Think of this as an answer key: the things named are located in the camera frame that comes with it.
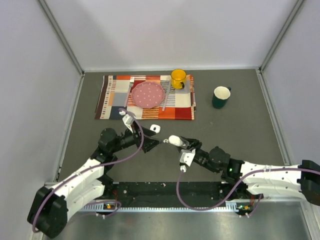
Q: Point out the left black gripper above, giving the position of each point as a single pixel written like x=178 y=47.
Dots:
x=149 y=144

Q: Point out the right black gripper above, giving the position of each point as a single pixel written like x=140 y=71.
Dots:
x=187 y=142

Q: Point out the white oval charging case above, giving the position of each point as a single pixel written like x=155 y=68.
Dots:
x=176 y=141

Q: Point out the dark green white mug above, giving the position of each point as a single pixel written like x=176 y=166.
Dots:
x=220 y=97

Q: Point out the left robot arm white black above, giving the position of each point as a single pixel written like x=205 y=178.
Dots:
x=54 y=206

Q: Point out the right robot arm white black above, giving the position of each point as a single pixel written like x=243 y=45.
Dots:
x=298 y=181

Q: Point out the colourful checked placemat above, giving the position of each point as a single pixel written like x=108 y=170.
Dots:
x=181 y=104

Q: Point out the pink dotted plate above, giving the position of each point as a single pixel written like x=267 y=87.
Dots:
x=148 y=95

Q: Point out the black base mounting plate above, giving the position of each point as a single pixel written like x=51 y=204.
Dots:
x=163 y=194

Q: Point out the grey knife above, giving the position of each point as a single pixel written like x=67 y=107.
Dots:
x=166 y=96

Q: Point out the grey fork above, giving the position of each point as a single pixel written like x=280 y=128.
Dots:
x=131 y=83

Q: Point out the yellow glass mug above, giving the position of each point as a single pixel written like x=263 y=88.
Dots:
x=178 y=79

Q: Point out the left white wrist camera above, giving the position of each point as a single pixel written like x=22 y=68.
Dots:
x=128 y=118

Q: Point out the white slotted cable duct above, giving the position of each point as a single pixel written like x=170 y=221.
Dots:
x=100 y=207

